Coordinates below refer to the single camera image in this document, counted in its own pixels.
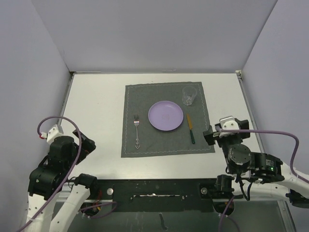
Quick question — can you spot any yellow green knife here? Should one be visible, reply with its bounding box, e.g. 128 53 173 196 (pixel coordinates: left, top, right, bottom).
186 113 196 144

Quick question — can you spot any purple plastic plate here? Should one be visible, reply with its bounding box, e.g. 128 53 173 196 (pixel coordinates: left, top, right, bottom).
148 101 183 131

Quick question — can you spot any ornate silver fork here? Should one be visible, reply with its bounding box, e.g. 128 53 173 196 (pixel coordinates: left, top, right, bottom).
134 115 140 149

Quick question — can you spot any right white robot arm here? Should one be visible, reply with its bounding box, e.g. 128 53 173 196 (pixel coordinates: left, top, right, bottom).
203 116 309 208

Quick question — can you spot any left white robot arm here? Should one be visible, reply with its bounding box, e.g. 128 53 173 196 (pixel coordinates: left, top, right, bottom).
24 128 99 232

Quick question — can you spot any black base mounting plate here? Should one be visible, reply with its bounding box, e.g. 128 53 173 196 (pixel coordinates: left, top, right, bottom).
89 178 240 213

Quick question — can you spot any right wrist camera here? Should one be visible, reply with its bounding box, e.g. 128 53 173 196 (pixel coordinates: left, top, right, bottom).
219 116 239 130

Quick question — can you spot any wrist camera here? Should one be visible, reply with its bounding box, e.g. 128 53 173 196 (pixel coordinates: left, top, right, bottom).
219 116 239 130
39 124 64 145

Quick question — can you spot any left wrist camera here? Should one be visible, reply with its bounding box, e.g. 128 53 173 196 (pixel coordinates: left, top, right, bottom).
39 124 64 145

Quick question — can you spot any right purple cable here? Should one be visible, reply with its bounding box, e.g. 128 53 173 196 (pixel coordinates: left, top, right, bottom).
216 128 309 232

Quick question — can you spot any aluminium frame rail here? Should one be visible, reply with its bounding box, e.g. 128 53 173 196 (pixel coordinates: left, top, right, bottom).
19 181 296 232

